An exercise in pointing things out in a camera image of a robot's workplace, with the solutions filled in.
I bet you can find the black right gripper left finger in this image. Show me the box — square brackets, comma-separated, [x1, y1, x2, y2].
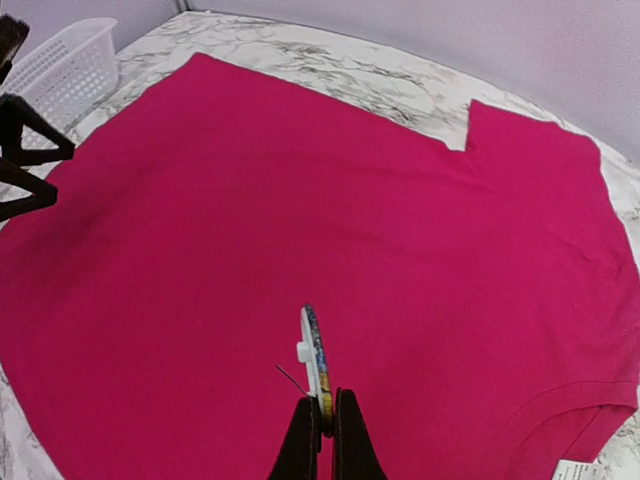
[269, 397, 322, 480]

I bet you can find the magenta t-shirt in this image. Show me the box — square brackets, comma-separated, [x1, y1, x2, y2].
[1, 54, 639, 479]

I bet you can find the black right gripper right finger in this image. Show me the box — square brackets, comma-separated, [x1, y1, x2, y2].
[332, 388, 388, 480]

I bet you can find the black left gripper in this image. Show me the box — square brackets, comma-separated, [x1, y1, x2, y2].
[0, 14, 76, 224]

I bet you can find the white plastic perforated basket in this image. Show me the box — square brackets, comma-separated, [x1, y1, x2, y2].
[1, 17, 119, 132]

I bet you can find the round silver blue brooch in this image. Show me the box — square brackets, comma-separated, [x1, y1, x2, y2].
[275, 303, 335, 438]

